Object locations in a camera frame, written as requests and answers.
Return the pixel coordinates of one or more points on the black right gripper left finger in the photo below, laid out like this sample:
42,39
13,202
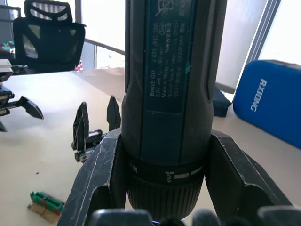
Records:
94,169

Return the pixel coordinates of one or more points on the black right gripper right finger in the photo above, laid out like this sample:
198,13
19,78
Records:
235,169

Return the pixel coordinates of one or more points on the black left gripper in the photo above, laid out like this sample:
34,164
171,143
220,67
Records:
4,103

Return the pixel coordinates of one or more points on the dark blue pouch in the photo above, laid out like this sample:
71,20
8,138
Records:
221,102

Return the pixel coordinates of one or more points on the dark blue electric screwdriver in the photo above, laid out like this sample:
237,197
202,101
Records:
164,94

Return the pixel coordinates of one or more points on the green ribbed finger piece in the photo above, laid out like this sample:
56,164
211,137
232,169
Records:
48,200

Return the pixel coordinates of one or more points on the grey window frame post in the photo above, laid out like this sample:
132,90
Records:
263,30

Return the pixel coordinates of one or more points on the brown cardboard pad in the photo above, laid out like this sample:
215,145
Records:
44,213

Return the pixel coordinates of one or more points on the black spare gripper workpiece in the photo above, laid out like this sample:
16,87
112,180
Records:
80,127

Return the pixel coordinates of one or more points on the black mesh office chair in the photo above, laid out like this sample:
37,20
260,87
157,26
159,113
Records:
49,47

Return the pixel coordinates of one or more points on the blue zip case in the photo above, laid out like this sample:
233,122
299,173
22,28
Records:
270,101

